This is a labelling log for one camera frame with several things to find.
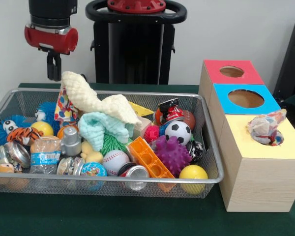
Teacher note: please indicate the mint green cloth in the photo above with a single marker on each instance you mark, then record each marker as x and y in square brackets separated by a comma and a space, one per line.
[98, 130]

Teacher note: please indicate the brown toy football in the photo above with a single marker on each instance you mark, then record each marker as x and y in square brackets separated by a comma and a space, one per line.
[190, 120]

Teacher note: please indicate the silver mesh bin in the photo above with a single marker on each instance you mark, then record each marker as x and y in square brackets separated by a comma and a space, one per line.
[14, 188]

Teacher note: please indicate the purple spiky ball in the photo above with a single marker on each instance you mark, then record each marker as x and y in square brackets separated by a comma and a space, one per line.
[173, 155]

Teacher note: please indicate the black and white soccer ball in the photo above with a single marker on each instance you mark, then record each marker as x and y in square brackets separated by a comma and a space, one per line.
[178, 132]

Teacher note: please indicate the cream knitted cloth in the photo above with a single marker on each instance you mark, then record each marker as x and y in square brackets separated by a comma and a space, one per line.
[83, 93]

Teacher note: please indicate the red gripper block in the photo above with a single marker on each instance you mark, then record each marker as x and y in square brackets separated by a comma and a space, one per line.
[49, 40]

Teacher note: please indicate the wooden three-hole sorting box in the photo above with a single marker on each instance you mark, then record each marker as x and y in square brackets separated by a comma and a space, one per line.
[260, 184]

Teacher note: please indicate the white baseball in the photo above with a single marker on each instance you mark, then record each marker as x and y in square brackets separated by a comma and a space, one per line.
[115, 162]

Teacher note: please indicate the smooth yellow ball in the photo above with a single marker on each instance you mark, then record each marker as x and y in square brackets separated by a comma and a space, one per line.
[193, 173]

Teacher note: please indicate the orange plastic building block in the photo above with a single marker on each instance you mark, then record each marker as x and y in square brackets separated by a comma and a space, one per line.
[147, 157]

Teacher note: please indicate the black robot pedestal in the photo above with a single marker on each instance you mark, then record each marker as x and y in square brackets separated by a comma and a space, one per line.
[137, 49]

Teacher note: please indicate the orange striped tiger plush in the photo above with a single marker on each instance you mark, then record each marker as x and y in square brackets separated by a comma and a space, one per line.
[24, 134]

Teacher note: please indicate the dotted paper napkin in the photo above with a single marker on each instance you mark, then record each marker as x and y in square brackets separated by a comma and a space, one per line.
[263, 127]
[64, 108]

